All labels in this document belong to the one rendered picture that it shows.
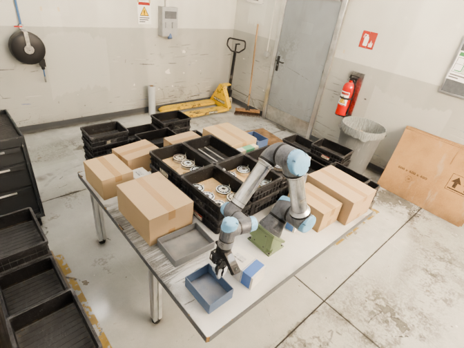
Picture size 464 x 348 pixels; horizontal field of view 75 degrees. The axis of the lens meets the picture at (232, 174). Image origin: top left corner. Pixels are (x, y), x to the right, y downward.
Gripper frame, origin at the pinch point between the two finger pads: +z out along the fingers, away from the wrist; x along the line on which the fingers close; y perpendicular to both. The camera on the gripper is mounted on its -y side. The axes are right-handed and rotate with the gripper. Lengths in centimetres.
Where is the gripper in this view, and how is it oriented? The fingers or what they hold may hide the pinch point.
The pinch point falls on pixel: (220, 277)
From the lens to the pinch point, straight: 164.4
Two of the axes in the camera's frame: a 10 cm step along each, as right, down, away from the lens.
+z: -1.9, 8.6, 4.7
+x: -7.5, 1.8, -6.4
